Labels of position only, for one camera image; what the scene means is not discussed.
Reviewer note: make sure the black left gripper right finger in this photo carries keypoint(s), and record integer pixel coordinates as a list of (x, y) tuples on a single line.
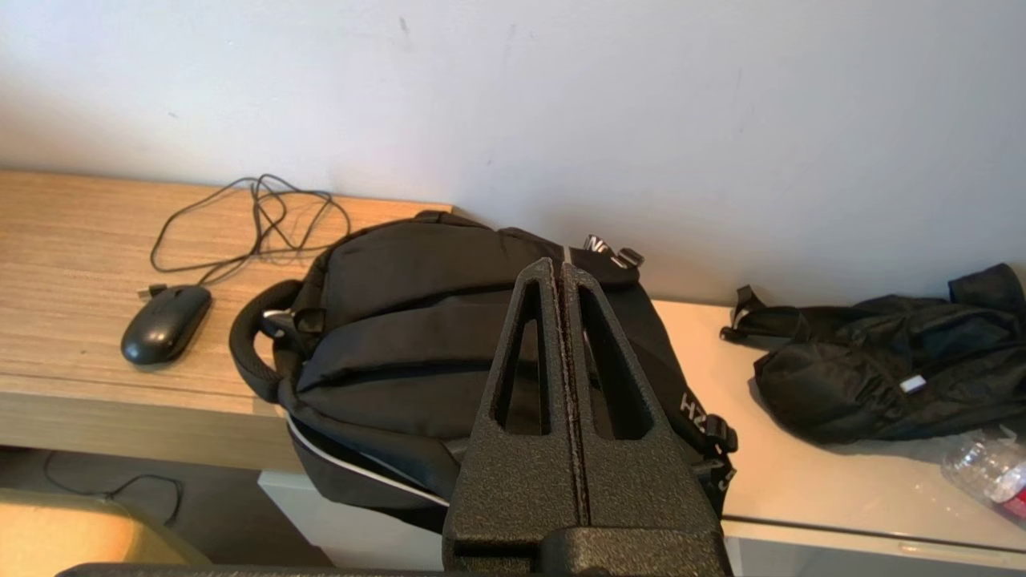
[(641, 489)]

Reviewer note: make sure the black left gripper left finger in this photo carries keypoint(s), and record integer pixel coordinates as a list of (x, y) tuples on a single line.
[(513, 489)]

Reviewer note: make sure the black backpack with grey stripes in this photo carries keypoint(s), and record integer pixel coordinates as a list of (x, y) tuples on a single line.
[(385, 344)]

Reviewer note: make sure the crumpled black soft bag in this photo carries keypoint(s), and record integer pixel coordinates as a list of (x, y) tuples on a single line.
[(866, 377)]

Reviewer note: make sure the clear plastic bottle red label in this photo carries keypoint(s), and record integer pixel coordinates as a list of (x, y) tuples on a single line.
[(994, 473)]

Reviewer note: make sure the black computer mouse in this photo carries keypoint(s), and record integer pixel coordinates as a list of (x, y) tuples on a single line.
[(164, 324)]

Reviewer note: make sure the light wooden desk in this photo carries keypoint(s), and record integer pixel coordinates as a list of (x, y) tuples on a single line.
[(72, 240)]

